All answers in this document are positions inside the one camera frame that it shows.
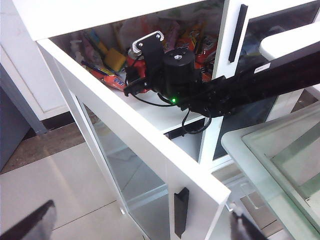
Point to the glass table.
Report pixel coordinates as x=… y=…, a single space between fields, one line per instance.
x=275 y=162

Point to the white cabinet body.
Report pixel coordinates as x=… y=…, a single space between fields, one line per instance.
x=155 y=117

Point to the grey partition panel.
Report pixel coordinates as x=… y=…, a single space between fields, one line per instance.
x=15 y=125

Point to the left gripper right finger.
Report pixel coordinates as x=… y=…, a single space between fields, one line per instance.
x=242 y=230

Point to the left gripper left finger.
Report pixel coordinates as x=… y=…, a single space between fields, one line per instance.
x=30 y=227

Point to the white drawer front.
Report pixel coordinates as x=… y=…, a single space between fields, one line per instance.
x=75 y=15

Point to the white side table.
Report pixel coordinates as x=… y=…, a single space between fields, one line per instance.
x=290 y=40

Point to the red beverage can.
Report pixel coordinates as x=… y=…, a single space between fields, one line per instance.
x=136 y=63

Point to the yellow sponge brush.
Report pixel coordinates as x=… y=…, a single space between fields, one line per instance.
x=115 y=58

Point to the orange snack bag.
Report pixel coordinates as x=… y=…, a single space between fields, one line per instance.
x=205 y=50

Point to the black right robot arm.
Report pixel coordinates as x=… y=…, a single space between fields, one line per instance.
x=250 y=87

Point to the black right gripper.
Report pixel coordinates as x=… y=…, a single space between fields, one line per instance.
x=155 y=85

